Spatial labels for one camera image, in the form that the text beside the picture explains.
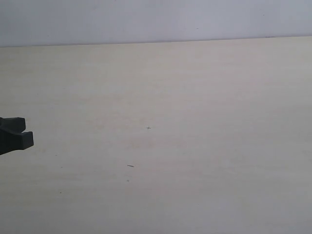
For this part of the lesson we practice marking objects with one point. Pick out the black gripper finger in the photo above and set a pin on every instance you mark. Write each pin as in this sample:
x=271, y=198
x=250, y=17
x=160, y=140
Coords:
x=14, y=124
x=13, y=141

